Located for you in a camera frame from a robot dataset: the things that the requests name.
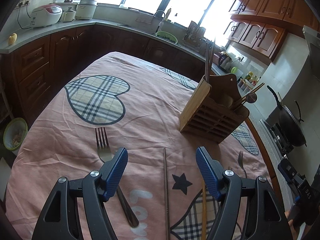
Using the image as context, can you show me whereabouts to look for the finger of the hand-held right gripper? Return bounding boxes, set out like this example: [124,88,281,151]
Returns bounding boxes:
[277,158,305,184]

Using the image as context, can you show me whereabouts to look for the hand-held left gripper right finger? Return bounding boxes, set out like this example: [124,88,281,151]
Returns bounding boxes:
[195,147,294,240]

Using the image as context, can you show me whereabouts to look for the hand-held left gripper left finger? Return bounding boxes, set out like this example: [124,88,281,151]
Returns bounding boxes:
[31,147,128,240]

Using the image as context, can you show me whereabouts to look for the steel fork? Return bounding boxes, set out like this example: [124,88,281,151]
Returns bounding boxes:
[237,151,248,178]
[95,127,139,228]

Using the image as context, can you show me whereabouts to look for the light wooden chopstick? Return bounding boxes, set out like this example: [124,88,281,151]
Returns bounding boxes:
[201,180,208,240]

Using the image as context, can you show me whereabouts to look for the metal chopstick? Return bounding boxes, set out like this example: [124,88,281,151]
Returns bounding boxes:
[208,37,216,77]
[163,147,172,240]
[204,40,209,80]

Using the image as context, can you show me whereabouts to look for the wooden utensil holder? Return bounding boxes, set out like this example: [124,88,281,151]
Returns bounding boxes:
[179,73,250,144]

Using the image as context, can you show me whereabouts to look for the steel spoon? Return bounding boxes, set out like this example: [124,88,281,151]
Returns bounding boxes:
[232,92,258,110]

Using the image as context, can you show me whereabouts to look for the brown wooden chopstick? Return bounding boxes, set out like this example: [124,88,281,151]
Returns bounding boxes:
[240,82,265,102]
[237,85,264,105]

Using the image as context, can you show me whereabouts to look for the person's right hand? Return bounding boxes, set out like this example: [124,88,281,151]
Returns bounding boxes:
[284,209,298,233]

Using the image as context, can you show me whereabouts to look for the gas stove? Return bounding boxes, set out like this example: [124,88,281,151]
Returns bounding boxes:
[262,120,295,160]

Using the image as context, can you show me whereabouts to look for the black wok with lid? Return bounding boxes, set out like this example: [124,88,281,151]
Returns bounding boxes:
[266,85,308,147]

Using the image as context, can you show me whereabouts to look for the pink heart-print tablecloth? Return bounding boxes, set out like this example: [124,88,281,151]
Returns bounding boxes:
[5,51,275,240]

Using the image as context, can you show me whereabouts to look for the spice jars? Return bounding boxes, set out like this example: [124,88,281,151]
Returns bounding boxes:
[237,71,262,92]

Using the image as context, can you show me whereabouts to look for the green bowl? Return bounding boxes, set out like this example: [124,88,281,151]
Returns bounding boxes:
[3,117,28,152]

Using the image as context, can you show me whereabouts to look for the electric kettle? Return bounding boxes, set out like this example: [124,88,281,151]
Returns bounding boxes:
[217,51,232,70]

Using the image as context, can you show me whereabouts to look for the range hood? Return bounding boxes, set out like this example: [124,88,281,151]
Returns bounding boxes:
[302,25,320,80]

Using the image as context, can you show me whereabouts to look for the dish rack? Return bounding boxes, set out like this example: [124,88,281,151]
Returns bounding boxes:
[184,20,212,49]

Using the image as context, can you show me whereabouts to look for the green wash basin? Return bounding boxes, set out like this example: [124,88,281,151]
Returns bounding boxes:
[155,31,178,44]

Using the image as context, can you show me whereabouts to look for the steel kitchen faucet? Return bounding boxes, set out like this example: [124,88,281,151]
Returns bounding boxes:
[153,10,167,34]

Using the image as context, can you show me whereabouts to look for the wooden upper cabinets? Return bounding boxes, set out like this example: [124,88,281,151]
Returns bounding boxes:
[224,0,320,62]

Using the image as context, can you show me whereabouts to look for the small white pot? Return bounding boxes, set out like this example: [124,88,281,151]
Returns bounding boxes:
[61,6,77,22]

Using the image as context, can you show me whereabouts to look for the large white cooker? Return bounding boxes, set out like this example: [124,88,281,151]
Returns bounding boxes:
[75,0,98,20]

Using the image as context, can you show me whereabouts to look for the white and pink rice cooker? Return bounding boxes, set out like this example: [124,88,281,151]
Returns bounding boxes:
[30,4,63,28]

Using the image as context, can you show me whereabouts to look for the black power cable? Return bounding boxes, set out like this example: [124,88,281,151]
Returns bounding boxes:
[15,4,32,30]

